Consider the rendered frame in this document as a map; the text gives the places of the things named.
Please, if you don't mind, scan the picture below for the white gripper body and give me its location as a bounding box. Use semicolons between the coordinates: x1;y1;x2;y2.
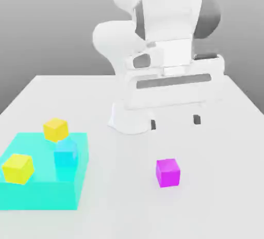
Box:
123;56;226;111

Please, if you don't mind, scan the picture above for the small magenta cube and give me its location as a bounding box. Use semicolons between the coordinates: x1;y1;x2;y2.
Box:
155;158;181;189

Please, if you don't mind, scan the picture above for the small cyan cube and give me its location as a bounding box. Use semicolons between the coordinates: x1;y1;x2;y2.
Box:
54;139;79;168

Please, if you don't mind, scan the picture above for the small yellow cube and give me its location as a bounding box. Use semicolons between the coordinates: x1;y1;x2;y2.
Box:
43;117;69;143
1;153;35;185

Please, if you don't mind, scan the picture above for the large turquoise box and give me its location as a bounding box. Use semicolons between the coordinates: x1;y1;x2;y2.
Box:
0;132;90;211

